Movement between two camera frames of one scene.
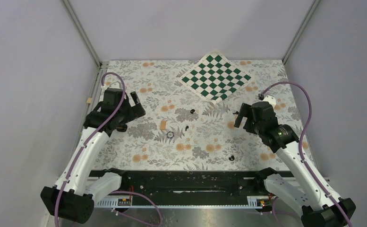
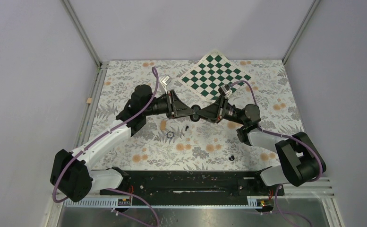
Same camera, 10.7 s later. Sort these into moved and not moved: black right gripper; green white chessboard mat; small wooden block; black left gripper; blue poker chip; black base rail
Moved: black left gripper; black right gripper
Not moved: black base rail; green white chessboard mat; small wooden block; blue poker chip
